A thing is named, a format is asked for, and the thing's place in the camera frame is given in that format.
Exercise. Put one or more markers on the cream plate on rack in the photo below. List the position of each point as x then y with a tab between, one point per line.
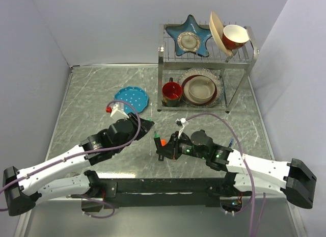
216	28

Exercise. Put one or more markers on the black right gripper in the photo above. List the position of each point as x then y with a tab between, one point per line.
177	142

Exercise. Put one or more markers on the black green-tipped highlighter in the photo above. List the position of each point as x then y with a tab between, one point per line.
158	145

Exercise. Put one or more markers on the orange highlighter cap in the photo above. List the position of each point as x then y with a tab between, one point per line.
163	142

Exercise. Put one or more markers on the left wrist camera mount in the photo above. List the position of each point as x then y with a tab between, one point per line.
116	111

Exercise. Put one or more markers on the blue pen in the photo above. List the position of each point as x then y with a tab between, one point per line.
231	143

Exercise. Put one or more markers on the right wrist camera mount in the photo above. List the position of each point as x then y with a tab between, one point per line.
182	123

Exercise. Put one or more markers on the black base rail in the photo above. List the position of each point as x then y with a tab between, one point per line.
133	192

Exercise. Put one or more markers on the dark red plate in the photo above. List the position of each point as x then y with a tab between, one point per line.
212	99

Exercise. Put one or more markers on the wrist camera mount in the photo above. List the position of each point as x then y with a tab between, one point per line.
182	123
116	111

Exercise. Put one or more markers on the beige bowl on lower shelf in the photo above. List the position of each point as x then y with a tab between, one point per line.
199	90

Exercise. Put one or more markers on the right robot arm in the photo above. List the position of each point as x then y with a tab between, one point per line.
244	173

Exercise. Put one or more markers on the blue polka dot plate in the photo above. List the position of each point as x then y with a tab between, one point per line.
135	96

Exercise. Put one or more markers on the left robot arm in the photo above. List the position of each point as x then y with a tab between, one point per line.
25	188

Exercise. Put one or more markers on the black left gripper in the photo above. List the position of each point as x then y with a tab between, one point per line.
145	125

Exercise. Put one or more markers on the stainless steel dish rack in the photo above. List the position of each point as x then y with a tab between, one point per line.
172	66

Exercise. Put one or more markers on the red and white bowl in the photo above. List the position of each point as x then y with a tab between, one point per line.
234	36

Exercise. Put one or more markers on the blue star-shaped dish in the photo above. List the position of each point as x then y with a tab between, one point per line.
189	37

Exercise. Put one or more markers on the patterned glass plate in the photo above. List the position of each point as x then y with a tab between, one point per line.
189	74

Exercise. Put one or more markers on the dark floral red mug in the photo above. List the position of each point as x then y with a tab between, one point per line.
171	93

